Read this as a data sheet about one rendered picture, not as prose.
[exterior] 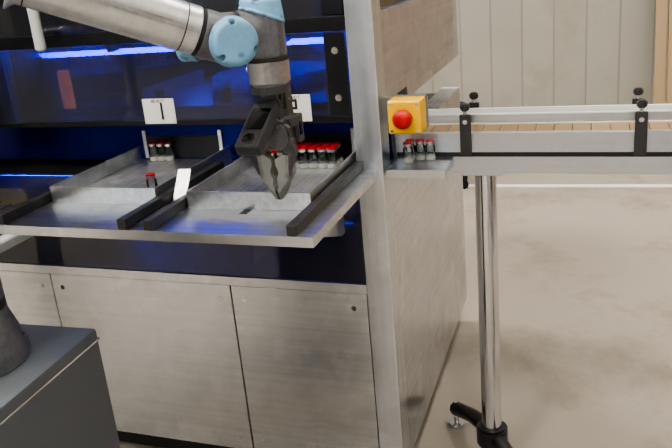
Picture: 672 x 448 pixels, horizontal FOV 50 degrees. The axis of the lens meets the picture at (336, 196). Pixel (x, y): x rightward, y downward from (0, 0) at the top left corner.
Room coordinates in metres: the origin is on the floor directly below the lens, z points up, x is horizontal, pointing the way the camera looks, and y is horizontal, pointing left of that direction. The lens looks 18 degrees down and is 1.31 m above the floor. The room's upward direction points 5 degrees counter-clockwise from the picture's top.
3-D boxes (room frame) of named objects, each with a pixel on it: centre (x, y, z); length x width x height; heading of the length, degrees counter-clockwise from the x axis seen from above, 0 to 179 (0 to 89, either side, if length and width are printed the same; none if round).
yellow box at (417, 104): (1.51, -0.17, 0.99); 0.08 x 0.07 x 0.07; 160
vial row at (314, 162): (1.58, 0.08, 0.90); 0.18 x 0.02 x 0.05; 70
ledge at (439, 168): (1.55, -0.20, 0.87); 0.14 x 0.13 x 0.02; 160
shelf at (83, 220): (1.48, 0.29, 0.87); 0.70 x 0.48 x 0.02; 70
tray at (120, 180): (1.61, 0.43, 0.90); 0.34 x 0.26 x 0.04; 160
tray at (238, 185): (1.48, 0.11, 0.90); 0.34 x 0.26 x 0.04; 160
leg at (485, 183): (1.60, -0.35, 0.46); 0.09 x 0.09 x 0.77; 70
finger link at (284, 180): (1.30, 0.08, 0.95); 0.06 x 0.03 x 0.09; 160
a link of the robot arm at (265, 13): (1.30, 0.10, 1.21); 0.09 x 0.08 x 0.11; 112
